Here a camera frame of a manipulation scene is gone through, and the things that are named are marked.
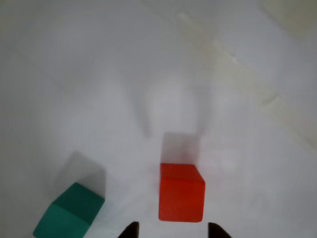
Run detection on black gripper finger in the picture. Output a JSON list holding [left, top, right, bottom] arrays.
[[119, 221, 140, 238], [208, 222, 232, 238]]

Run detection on red cube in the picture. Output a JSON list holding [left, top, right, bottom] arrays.
[[158, 163, 206, 222]]

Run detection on teal blue cube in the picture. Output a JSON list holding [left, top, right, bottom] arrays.
[[32, 182, 106, 238]]

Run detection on white paper sheet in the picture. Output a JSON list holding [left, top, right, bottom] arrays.
[[0, 0, 317, 238]]

